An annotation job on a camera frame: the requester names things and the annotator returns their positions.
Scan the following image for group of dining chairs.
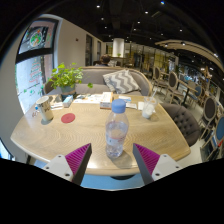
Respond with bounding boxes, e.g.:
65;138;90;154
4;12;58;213
151;64;224;161

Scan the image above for white orange carton box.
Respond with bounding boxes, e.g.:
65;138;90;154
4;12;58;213
99;91;114;110

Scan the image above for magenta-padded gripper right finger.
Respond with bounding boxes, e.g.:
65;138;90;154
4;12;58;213
132;142;184;186

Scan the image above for green potted plant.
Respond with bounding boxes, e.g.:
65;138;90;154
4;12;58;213
46;62;94;101

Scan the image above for white mug black lettering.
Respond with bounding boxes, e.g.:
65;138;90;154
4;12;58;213
35;95;55;122

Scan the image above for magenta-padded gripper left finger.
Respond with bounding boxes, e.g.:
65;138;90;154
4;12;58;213
41;142;93;186

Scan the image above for grey curved sofa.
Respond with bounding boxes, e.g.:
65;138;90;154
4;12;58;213
43;65;154;98

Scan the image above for group of ceiling lights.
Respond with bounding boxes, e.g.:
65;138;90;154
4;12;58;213
94;0;221;58

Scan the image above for window with holiday stickers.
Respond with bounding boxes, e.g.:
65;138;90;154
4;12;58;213
14;18;60;114

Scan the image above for small light blue box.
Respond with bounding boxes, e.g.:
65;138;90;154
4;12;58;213
62;95;74;108

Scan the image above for printed paper menu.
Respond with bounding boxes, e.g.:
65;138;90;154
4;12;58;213
73;93;103;104

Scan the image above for clear water bottle blue cap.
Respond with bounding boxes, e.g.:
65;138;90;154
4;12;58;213
105;98;130;159

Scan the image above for white blue small packet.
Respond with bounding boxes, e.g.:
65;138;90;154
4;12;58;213
118;95;133;103

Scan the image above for grey white chevron cushion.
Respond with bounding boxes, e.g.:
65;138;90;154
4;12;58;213
102;68;141;95

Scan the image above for person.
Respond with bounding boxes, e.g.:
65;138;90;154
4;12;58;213
94;54;112;68

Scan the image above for flat round red coaster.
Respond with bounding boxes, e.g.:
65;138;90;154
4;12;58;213
60;112;77;124

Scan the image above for grey tufted chair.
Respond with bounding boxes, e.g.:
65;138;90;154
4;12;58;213
159;102;203;148

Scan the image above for clear plastic cup with straw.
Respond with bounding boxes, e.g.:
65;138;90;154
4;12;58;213
141;89;158;120

